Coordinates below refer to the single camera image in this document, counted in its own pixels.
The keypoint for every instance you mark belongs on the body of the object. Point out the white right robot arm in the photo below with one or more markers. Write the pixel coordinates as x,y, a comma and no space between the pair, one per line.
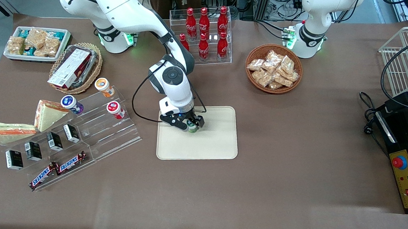
125,7

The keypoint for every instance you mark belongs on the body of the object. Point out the oval wicker basket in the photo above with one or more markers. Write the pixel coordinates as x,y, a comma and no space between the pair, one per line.
99,64

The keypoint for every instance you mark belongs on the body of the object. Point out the clear acrylic stepped rack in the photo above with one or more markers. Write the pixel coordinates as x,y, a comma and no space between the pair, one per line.
114,137

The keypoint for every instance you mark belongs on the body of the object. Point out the tan snack packet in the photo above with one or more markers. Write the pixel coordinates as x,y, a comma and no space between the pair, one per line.
284,80
293,76
255,64
274,58
287,64
275,85
262,77

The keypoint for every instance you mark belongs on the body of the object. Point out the small black carton box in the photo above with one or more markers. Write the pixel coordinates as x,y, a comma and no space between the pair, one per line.
14,160
71,133
54,141
32,151

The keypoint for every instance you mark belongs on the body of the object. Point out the person in brown trousers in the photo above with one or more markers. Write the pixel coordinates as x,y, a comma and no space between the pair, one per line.
158,0

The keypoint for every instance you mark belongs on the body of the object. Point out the round wicker basket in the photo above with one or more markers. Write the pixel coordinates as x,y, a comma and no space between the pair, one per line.
255,52

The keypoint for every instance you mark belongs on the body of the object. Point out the purple gum bottle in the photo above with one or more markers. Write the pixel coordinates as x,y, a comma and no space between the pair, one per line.
70,103

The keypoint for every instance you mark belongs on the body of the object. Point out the beige plastic tray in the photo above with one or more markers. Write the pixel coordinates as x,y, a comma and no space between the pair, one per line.
209,143

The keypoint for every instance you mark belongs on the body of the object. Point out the red white cookie box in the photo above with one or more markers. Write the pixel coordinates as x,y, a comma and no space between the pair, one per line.
68,69

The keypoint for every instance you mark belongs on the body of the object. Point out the red gum bottle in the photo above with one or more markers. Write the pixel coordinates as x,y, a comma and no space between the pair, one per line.
115,109

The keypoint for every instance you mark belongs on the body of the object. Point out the clear acrylic bottle rack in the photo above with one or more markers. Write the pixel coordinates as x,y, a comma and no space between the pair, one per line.
229,41

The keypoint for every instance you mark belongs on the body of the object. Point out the dark clear cookie pack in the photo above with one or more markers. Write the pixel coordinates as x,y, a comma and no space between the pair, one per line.
91,56

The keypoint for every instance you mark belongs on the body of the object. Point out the wrapped triangular sandwich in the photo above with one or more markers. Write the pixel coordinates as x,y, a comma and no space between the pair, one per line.
48,115
9,134

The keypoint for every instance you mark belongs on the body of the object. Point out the teal snack wrapper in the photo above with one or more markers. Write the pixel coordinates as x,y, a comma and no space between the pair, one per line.
24,32
56,34

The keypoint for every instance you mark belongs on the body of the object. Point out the red Coca-Cola bottle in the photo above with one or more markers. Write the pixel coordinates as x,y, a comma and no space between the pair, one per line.
204,21
190,23
204,47
222,45
223,20
184,43

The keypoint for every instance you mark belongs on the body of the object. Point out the white plastic bin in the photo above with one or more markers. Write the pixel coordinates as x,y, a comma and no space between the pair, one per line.
64,45

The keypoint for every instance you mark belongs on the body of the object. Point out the orange gum bottle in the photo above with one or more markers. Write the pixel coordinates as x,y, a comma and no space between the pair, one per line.
103,86

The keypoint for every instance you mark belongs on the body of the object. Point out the black yellow control box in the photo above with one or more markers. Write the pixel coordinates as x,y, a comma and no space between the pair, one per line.
405,183

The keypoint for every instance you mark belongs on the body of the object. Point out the Snickers chocolate bar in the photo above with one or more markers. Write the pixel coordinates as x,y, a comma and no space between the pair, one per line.
43,176
71,163

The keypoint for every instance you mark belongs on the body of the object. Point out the green gum bottle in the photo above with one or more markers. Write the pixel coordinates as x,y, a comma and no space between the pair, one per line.
191,128

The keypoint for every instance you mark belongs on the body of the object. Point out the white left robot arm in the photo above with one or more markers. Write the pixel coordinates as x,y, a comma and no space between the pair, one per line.
316,15

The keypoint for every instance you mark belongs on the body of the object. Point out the clear rice crisp packet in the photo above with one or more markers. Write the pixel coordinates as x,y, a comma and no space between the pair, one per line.
16,44
50,46
36,37

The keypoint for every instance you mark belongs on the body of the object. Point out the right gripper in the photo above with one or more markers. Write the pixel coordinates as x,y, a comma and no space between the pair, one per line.
192,118

